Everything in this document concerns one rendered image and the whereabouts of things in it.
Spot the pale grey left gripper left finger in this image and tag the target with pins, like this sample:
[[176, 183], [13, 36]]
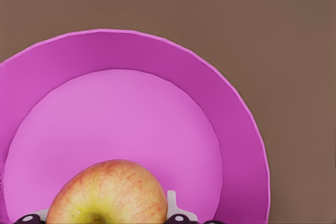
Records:
[[37, 216]]

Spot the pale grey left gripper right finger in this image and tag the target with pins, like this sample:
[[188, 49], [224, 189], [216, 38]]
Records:
[[175, 208]]

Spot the red-yellow apple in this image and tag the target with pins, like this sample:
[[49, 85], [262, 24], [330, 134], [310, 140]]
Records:
[[110, 192]]

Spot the pink plate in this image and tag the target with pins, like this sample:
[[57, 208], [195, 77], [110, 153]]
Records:
[[126, 113]]

